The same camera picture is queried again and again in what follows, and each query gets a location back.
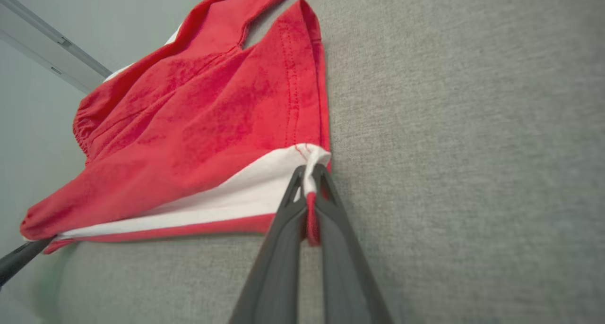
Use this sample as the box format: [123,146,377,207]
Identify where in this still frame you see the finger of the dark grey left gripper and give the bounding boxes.
[0,236,55,287]

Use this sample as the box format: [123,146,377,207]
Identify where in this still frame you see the plain grey metal post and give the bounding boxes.
[0,0,112,94]

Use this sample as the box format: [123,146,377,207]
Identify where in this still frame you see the red white basketball shorts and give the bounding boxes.
[19,0,332,255]

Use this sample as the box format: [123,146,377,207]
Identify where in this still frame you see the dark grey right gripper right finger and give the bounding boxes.
[311,164,393,324]

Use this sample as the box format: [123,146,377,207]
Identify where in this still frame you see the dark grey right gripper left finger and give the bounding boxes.
[229,165,308,324]

